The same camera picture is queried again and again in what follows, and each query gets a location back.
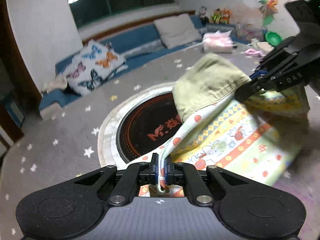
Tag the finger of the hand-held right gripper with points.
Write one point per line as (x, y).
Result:
(280, 52)
(247, 91)

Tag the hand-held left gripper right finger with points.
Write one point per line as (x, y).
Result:
(170, 175)

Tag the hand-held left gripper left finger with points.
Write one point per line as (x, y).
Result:
(156, 173)

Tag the green patterned pajama garment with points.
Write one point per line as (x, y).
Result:
(225, 135)

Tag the green bowl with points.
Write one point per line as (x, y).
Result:
(273, 38)

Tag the cream cloth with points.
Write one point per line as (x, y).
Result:
(262, 45)

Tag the pink cloth item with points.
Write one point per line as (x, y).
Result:
(253, 52)

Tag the clear plastic storage box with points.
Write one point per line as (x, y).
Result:
(251, 31)

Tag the paper pinwheel decoration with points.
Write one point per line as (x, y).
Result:
(268, 7)

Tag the round black induction cooker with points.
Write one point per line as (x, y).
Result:
(140, 130)

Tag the pink tissue pack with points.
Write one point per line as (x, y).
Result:
(217, 42)

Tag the orange plush toy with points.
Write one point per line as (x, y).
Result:
(226, 16)

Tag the round black induction plate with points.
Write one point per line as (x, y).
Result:
(110, 125)

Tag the brown plush toy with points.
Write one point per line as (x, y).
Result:
(217, 16)

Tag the black and white plush toy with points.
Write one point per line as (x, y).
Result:
(203, 13)

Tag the grey cushion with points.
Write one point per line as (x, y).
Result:
(177, 30)

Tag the grey star tablecloth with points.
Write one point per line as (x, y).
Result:
(62, 130)

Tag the blue sofa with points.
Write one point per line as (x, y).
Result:
(140, 37)

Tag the butterfly print pillow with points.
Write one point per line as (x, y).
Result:
(95, 67)

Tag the beige cloth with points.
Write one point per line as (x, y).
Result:
(56, 83)

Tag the wooden door frame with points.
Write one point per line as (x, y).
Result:
(15, 62)

